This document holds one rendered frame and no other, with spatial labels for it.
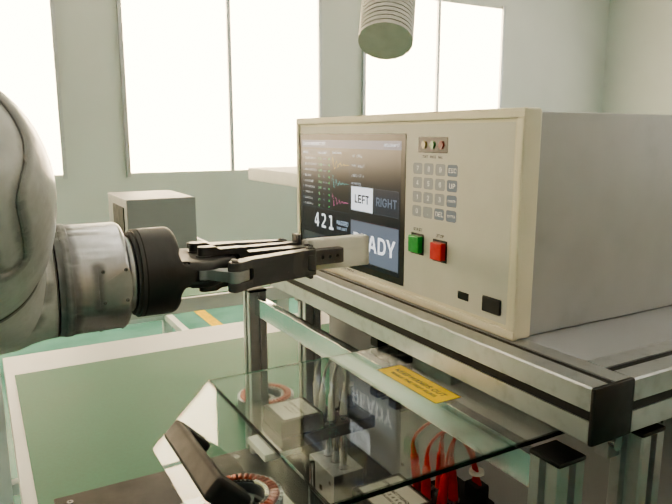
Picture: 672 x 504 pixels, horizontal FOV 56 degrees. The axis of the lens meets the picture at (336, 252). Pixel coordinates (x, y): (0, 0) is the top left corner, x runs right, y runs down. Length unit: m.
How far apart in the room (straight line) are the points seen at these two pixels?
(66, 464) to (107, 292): 0.72
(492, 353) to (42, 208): 0.38
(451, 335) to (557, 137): 0.20
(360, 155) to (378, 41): 1.20
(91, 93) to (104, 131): 0.29
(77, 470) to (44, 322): 0.69
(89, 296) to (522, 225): 0.36
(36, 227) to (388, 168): 0.45
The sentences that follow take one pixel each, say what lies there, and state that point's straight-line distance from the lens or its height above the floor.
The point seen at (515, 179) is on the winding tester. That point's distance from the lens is 0.57.
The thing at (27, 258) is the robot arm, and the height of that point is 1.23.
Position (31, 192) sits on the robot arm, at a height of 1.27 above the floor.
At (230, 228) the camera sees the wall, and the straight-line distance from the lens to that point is 5.62.
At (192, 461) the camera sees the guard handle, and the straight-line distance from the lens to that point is 0.51.
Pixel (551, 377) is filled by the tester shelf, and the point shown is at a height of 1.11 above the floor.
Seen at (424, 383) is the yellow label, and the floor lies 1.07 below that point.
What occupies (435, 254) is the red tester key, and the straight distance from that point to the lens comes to 0.65.
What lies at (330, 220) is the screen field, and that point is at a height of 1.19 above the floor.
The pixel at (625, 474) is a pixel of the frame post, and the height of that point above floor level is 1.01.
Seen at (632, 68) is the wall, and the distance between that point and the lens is 8.29.
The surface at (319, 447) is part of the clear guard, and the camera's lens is 0.50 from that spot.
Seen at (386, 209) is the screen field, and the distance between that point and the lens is 0.73.
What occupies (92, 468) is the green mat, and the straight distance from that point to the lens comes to 1.18.
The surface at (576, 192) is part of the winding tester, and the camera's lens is 0.62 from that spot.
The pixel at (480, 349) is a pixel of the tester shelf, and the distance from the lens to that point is 0.58.
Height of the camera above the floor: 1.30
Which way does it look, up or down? 10 degrees down
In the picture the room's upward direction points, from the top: straight up
